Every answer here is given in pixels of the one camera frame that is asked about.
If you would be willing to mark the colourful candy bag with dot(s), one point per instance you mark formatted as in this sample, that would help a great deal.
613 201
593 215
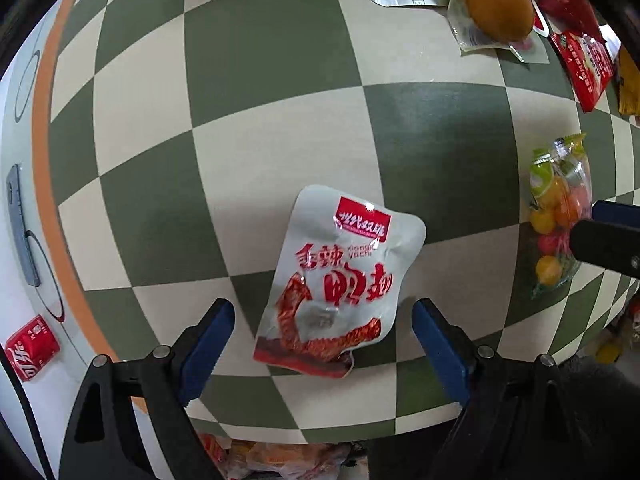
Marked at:
552 200

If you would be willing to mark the plastic bag of snacks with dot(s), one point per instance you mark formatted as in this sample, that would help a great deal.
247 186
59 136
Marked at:
280 462

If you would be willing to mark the checkered table cover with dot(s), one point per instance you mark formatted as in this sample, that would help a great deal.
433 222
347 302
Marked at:
250 85

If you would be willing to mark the red packet with white label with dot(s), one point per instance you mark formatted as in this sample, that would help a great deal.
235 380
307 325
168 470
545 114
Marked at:
582 67

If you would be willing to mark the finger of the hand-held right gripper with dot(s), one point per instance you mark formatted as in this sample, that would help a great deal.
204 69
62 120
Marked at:
607 245

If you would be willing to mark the white and red wing packet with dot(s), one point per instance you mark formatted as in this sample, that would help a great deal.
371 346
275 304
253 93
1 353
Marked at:
340 270

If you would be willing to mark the yellow snack packet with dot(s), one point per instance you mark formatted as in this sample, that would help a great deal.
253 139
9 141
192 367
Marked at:
631 90

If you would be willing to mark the braised egg packet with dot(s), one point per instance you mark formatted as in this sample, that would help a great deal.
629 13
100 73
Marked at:
495 5

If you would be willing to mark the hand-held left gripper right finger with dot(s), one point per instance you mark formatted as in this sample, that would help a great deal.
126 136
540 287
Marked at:
442 355

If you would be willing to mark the red cola can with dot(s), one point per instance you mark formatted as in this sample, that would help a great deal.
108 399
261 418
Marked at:
32 347

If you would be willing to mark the person's dark fleece clothing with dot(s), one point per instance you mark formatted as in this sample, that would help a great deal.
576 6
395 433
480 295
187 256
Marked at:
600 420

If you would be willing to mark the blue-grey smartphone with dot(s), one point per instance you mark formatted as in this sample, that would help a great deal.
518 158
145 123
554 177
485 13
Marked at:
20 230

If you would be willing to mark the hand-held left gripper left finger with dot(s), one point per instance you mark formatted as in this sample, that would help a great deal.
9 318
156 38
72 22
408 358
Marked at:
202 355

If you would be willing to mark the dark red snack packet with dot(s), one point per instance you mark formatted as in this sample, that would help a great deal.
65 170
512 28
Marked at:
570 5

